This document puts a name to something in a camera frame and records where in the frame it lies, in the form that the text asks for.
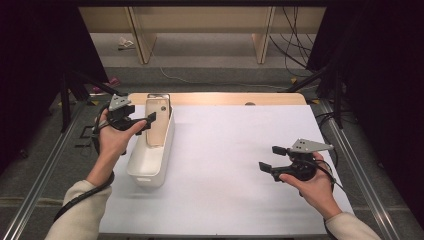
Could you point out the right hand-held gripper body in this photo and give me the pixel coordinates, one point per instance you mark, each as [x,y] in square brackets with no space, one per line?
[308,146]

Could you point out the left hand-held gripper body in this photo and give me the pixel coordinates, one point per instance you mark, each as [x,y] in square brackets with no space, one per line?
[118,101]

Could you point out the beige phone case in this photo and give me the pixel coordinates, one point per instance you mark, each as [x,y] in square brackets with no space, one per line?
[159,130]

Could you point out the white plastic storage box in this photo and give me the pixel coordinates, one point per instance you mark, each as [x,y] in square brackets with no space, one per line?
[146,163]

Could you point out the person's left hand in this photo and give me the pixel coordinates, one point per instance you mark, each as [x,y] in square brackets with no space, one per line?
[113,141]

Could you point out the person's right hand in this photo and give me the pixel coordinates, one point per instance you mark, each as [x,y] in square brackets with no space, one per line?
[318,191]

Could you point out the pink object on floor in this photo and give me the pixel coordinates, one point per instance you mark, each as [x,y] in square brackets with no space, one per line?
[112,82]

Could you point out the white table sheet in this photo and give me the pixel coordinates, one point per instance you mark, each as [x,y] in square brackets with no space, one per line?
[226,200]

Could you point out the black metal stand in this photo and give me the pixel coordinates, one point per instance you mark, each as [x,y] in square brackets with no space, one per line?
[65,100]
[338,100]

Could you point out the crumpled white paper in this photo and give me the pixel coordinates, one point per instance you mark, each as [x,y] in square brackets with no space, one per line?
[125,42]

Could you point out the black curtain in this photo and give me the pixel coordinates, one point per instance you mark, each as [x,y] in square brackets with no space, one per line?
[30,66]
[383,83]

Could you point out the beige wooden desk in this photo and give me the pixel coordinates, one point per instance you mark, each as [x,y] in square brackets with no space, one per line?
[200,20]

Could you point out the aluminium floor rail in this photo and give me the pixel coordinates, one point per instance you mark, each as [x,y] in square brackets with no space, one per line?
[360,166]
[40,186]

